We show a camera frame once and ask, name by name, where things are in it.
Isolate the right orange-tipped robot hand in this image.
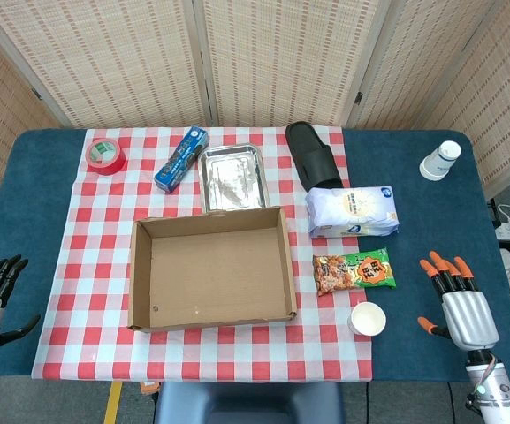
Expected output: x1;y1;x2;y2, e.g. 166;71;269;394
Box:
417;250;500;352

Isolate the white paper cup blue stripe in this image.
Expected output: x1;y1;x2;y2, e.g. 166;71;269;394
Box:
347;301;387;337

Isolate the green snack bag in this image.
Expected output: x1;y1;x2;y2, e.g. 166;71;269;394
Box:
312;246;398;298

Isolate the white tissue pack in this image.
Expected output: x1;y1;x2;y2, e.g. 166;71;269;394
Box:
304;184;401;240

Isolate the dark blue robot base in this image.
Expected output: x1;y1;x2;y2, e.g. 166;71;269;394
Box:
154;380;346;424

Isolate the red white checkered tablecloth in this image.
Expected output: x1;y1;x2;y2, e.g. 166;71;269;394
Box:
30;126;374;382

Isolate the brown cardboard box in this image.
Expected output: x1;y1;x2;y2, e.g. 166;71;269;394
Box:
126;206;299;333

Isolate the blue cling wrap box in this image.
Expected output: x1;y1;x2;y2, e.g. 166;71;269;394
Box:
154;125;210;194

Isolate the blue table cover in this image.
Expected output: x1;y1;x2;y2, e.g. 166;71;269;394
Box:
0;128;510;383

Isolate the stack of white paper cups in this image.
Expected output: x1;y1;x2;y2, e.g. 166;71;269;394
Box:
418;140;462;181

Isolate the red tape roll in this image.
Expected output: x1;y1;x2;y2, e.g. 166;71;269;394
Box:
85;137;127;177

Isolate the black slipper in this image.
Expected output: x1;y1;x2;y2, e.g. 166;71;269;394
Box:
285;121;343;192

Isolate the silver metal tray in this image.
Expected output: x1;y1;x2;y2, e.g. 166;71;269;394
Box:
198;143;271;213

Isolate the woven folding screen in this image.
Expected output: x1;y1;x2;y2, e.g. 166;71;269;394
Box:
0;0;510;198

